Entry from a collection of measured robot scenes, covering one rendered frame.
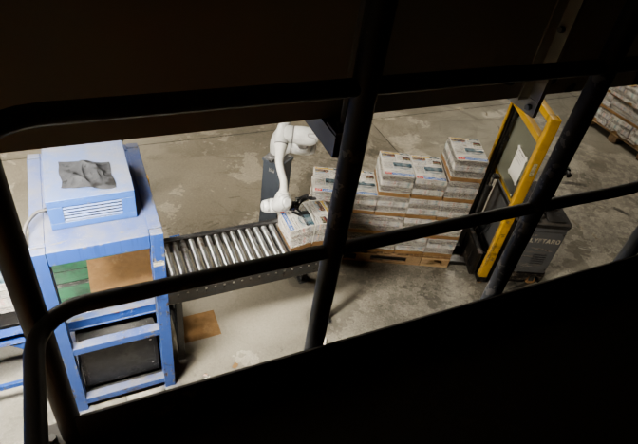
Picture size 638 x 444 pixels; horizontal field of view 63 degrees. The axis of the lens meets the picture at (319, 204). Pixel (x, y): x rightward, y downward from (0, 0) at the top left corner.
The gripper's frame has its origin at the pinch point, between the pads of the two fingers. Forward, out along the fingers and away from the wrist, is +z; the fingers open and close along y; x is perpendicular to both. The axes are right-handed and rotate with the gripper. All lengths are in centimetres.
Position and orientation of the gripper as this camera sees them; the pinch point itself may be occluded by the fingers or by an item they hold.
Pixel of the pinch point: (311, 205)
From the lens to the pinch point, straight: 399.4
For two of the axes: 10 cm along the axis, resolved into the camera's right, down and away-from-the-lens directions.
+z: 8.7, -0.1, 5.0
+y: -3.0, 7.8, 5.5
